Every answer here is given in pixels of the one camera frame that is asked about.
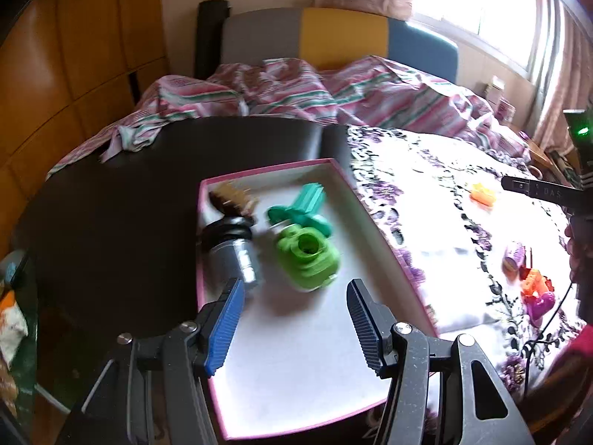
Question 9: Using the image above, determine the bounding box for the white orange plastic bag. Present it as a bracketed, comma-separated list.
[0, 287, 29, 367]

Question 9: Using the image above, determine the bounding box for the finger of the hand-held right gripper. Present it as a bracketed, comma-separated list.
[501, 175, 538, 195]

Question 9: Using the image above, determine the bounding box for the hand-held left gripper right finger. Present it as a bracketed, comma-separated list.
[347, 279, 538, 445]

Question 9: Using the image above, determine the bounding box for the silver cylinder with black ring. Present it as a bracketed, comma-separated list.
[200, 215, 260, 290]

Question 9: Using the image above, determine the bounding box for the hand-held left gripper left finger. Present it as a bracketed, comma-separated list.
[56, 278, 246, 445]

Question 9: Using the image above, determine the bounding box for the person's right hand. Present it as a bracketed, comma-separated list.
[565, 222, 593, 320]

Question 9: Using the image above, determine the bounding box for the yellow orange plastic piece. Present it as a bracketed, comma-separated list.
[469, 183, 497, 207]

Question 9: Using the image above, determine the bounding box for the person's pink clothing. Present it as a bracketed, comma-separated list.
[526, 329, 593, 445]

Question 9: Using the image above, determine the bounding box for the pink cardboard box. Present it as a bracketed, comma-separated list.
[195, 158, 441, 441]

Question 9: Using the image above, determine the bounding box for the white floral embroidered tablecloth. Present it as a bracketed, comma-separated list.
[345, 125, 587, 445]

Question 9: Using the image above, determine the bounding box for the black rolled mat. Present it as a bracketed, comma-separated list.
[195, 1, 230, 79]

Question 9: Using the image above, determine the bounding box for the pink striped blanket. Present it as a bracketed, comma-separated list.
[46, 56, 531, 181]

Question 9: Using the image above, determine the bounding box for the grey yellow blue headboard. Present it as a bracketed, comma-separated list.
[220, 7, 459, 86]

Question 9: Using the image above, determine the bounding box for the purple heart toy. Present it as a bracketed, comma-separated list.
[526, 292, 557, 327]

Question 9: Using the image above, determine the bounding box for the teal plastic piece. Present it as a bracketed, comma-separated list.
[266, 183, 333, 237]

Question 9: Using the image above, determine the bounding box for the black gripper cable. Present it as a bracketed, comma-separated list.
[523, 282, 575, 383]

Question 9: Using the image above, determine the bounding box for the brown bristly brush head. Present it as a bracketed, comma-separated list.
[208, 182, 259, 216]

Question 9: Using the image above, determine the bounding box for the wooden wardrobe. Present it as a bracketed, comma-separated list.
[0, 0, 170, 237]

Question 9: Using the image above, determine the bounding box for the blue container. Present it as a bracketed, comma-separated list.
[0, 250, 26, 283]

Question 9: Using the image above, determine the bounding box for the light green plastic toy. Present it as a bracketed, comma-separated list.
[274, 225, 341, 293]

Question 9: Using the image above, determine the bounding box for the window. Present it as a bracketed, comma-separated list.
[410, 0, 547, 79]

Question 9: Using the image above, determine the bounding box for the small purple cup toy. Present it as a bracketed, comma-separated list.
[503, 241, 526, 273]

